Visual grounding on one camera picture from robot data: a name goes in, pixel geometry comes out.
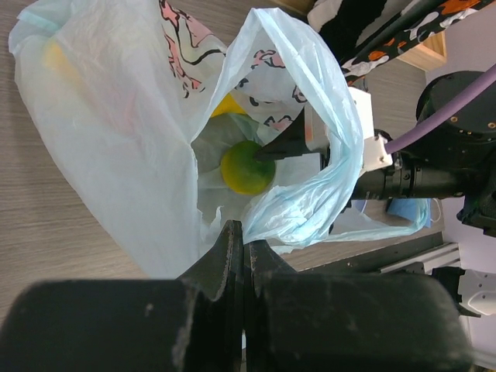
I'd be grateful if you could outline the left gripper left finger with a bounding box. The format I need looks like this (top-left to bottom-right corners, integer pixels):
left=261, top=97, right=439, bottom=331
left=1, top=221, right=243, bottom=371

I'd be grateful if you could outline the wooden rack frame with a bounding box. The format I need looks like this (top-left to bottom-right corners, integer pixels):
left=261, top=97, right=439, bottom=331
left=271, top=0, right=447, bottom=71

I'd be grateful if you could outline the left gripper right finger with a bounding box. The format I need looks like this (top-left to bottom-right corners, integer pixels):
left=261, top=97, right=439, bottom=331
left=244, top=241, right=473, bottom=371

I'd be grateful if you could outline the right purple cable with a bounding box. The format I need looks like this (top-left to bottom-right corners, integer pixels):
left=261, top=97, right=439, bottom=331
left=385, top=64, right=496, bottom=154

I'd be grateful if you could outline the blue cloth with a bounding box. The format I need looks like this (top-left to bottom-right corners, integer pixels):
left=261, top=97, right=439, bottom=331
left=386, top=198, right=419, bottom=222

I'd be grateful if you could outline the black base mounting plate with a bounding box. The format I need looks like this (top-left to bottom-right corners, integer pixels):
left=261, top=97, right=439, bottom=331
left=302, top=232, right=443, bottom=274

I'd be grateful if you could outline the light blue plastic bag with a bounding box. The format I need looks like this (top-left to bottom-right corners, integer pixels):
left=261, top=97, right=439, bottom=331
left=9, top=1, right=430, bottom=278

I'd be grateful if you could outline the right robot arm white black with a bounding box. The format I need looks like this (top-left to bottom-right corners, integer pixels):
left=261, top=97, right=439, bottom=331
left=254, top=71, right=495, bottom=318

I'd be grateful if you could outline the camouflage patterned fabric bag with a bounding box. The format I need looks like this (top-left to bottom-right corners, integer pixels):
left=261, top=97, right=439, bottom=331
left=307, top=0, right=492, bottom=85

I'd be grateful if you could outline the yellow fake banana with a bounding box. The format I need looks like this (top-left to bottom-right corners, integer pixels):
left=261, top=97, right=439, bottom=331
left=43, top=40, right=81, bottom=83
left=211, top=94, right=246, bottom=118

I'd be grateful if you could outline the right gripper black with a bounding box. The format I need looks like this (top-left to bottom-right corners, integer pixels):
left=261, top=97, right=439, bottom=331
left=350, top=146, right=469, bottom=200

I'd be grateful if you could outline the green fake lime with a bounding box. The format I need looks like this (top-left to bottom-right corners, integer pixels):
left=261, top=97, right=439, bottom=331
left=220, top=140, right=276, bottom=195

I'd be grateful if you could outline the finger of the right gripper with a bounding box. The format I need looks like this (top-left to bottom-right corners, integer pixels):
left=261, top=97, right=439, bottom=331
left=253, top=112, right=322, bottom=161

